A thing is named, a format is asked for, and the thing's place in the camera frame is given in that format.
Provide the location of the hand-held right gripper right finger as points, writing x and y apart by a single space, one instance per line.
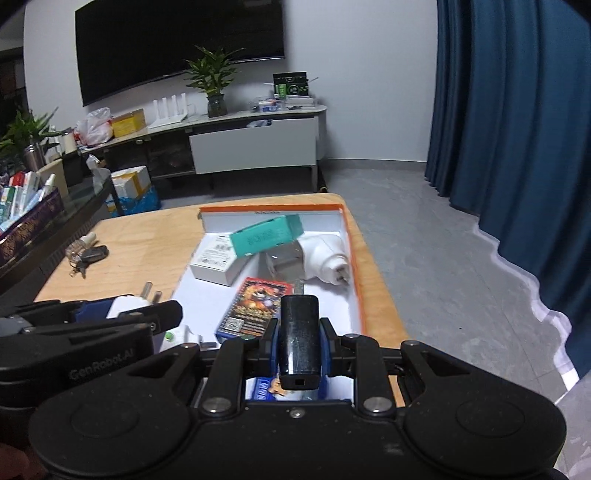
327 355

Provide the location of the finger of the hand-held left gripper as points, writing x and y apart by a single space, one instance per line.
161 314
85 312

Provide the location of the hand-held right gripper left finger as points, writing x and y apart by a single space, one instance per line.
275 353

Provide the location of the small black box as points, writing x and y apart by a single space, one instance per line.
299 337

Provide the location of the white plug-in device green leaf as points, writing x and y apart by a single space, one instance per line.
127 305

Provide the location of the blue tin box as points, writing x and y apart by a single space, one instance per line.
258 387

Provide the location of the orange-rimmed white box tray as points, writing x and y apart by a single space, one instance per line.
323 309

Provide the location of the blue red playing card box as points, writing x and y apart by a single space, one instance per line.
254 307

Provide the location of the green bandage box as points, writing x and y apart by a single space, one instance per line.
268 235

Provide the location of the faceted glass bottle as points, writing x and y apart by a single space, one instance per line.
78 247

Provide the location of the small white box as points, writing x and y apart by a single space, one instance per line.
214 261

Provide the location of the dark glass coffee table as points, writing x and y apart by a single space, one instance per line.
69 217

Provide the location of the purple patterned tray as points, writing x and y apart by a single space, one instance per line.
32 226

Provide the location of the clear bottle with white plug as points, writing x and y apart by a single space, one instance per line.
323 254

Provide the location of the blue plastic bag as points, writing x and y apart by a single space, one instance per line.
138 203

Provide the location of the white spray bottle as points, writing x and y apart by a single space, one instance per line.
47 187

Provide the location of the pile of medicine boxes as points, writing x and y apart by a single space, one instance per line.
21 194

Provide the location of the white yellow carton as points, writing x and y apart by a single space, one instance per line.
131 181

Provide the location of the white red plastic bag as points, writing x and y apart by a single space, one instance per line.
94 127

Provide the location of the leafy green houseplant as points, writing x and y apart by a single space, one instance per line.
27 129

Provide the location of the yellow box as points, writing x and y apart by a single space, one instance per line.
129 123

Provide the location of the white television cabinet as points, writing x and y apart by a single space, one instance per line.
254 143

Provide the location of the white router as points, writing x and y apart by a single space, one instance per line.
171 113

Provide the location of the clear plastic boxes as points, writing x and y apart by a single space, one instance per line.
277 105

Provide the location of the potted plant in glass vase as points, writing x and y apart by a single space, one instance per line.
214 78

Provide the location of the black green box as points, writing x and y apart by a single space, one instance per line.
291 84

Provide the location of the black television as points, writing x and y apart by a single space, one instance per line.
180 41

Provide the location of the blue curtain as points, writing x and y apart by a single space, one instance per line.
508 115

